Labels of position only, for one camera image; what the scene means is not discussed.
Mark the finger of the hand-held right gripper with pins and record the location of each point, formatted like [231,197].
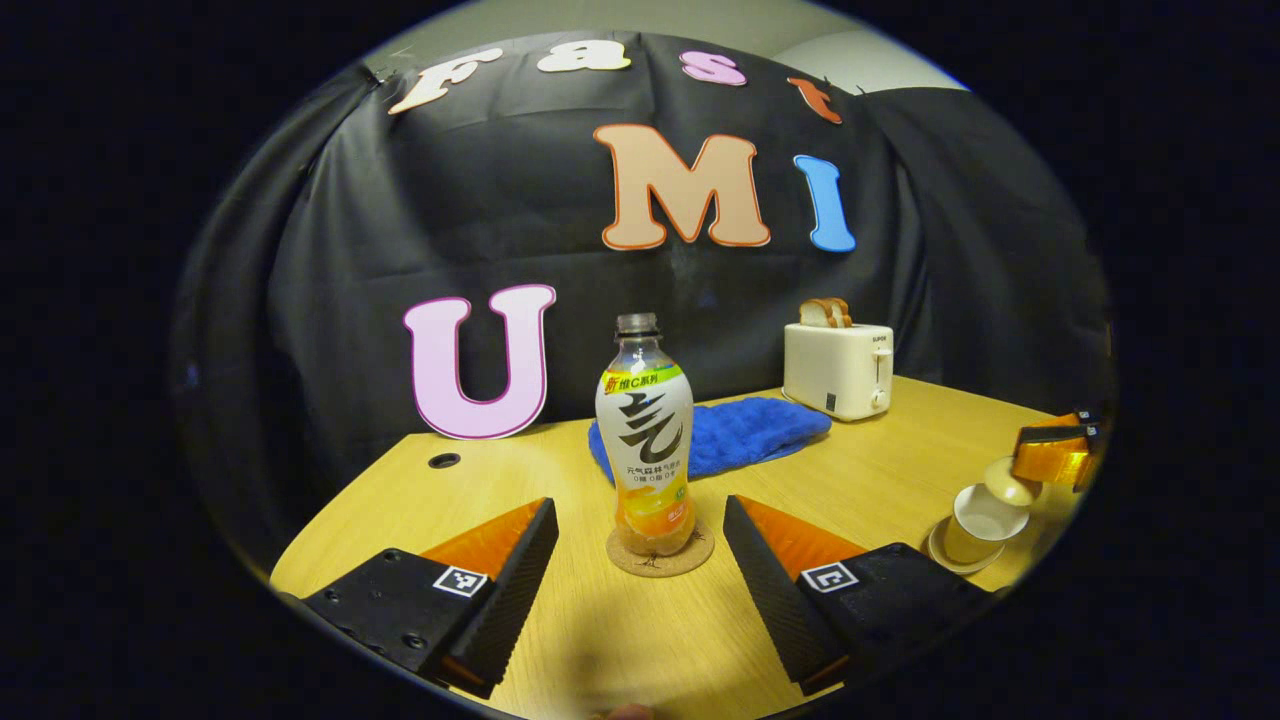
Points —
[1050,460]
[1072,416]

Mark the blue towel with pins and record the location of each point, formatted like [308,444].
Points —
[750,435]

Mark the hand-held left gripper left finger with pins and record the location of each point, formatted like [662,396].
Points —
[510,580]

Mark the round cork coaster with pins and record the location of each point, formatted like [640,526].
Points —
[625,560]

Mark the cream toaster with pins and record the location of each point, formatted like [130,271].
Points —
[835,370]

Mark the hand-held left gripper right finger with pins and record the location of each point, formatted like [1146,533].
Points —
[775,600]

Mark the pale yellow teacup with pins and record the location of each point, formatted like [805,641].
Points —
[985,520]

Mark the clear water bottle white label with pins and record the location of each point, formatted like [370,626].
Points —
[645,450]

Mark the toast slice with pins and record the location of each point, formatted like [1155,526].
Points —
[842,311]
[815,312]

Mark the pale yellow teacup lid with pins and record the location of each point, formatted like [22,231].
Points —
[1005,485]

